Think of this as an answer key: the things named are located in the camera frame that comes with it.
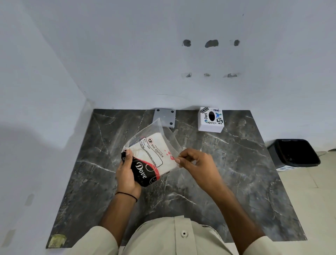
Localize black waste bin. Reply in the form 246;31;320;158
267;139;321;171

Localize person's right hand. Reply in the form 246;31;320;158
175;148;224;196

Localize beige shirt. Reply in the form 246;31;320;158
67;215;287;255

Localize white stickered tissue box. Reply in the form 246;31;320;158
198;106;225;133

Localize person's left forearm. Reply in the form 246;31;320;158
99;193;139;247

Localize person's right forearm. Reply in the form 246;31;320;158
207;184;266;254

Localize person's left hand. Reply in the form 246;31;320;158
115;149;142;199

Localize black wrist band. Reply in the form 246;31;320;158
115;191;138;203

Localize clear plastic tissue packet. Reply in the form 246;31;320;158
121;118;185;188

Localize worn yellow sticker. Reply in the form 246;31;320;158
48;234;67;249

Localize grey metal bracket plate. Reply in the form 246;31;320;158
152;108;176;129

